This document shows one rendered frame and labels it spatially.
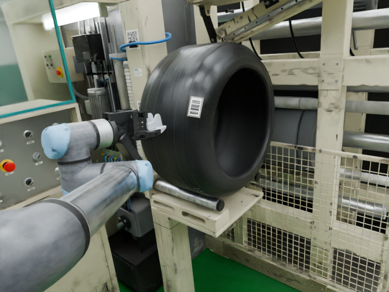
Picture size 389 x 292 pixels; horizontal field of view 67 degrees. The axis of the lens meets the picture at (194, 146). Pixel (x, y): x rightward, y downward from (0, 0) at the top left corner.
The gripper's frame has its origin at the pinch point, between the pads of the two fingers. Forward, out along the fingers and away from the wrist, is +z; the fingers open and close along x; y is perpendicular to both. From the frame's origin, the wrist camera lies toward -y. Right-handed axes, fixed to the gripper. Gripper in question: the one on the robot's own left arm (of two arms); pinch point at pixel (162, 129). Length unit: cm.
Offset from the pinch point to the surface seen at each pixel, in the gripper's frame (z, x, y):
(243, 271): 88, 21, -113
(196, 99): 4.7, -10.1, 9.3
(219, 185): 15.0, -11.4, -20.7
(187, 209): 15.9, 4.6, -34.8
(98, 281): 6, 61, -90
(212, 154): 10.2, -12.1, -8.5
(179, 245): 35, 28, -70
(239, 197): 43, -3, -37
